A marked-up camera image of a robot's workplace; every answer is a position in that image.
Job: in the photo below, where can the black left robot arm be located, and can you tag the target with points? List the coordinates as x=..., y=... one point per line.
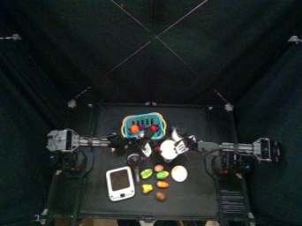
x=78, y=141

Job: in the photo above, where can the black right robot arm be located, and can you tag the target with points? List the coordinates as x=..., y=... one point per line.
x=244, y=146

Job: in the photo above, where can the orange toy fruit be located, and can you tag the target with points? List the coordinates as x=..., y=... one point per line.
x=136, y=129

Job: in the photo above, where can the red toy tomato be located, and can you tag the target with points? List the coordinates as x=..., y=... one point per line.
x=154, y=128

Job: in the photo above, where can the purple toy eggplant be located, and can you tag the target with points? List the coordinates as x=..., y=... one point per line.
x=144, y=127

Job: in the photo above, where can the light brown toy egg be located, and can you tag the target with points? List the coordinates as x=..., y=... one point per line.
x=158, y=168

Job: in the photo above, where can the lime green toy leaf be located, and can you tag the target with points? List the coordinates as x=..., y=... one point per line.
x=146, y=173

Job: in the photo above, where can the teal slotted plastic basket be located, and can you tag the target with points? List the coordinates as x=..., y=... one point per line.
x=144, y=120

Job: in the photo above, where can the white egg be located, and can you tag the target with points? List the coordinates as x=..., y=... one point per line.
x=180, y=173

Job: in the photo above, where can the green and yellow toy vegetable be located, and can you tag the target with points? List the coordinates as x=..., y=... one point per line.
x=162, y=175

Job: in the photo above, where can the yellow toy pepper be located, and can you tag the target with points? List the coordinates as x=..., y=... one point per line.
x=148, y=188

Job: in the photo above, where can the white toy tablet scale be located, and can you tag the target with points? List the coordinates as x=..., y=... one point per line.
x=120, y=184

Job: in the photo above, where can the brown toy potato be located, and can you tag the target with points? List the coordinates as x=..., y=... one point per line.
x=161, y=195

